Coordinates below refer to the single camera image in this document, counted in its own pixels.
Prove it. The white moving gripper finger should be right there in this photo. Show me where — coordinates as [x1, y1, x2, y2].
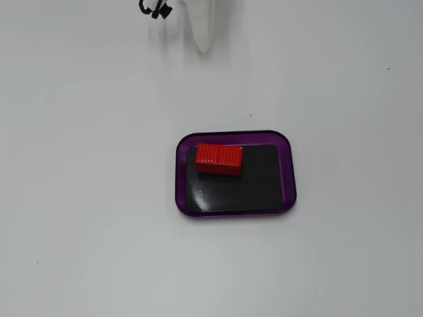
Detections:
[180, 0, 214, 54]

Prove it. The purple metal tray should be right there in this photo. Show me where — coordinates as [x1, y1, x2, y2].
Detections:
[174, 129, 297, 221]

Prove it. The small black cable tie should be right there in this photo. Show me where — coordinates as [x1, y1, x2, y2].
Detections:
[138, 0, 174, 20]

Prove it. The red textured block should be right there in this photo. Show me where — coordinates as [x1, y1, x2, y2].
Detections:
[195, 143, 244, 176]

